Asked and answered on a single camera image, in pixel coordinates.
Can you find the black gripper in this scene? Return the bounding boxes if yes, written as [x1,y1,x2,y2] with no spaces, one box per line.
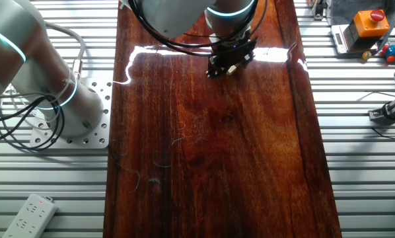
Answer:
[205,36,259,79]

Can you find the dark red wooden board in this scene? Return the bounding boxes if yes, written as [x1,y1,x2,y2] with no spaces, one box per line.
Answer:
[103,0,343,238]

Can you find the silver digital scale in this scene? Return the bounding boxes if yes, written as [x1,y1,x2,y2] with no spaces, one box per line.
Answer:
[330,23,363,56]

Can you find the orange emergency stop box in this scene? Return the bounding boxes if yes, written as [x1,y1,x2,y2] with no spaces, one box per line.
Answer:
[328,0,395,56]
[352,9,391,39]

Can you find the blue round toy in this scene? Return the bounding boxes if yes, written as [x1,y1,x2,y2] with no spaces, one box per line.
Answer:
[383,44,395,63]

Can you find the white power strip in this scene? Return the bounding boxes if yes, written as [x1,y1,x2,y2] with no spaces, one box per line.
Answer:
[1,193,58,238]

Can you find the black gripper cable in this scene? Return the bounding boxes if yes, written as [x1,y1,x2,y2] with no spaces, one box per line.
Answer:
[184,0,269,49]
[127,0,218,58]

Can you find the black clamp bracket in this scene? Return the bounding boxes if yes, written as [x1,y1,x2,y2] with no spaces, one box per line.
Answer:
[311,0,329,21]

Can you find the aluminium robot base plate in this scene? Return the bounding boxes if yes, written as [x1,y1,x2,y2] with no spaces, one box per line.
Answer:
[30,77,113,149]

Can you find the grey base cable with connector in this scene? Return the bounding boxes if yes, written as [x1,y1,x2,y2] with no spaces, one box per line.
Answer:
[44,20,87,81]

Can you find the thin black cable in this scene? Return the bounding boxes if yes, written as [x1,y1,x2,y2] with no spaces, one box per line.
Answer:
[371,127,395,139]

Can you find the black base cable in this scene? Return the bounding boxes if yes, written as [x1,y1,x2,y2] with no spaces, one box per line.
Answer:
[0,94,66,152]

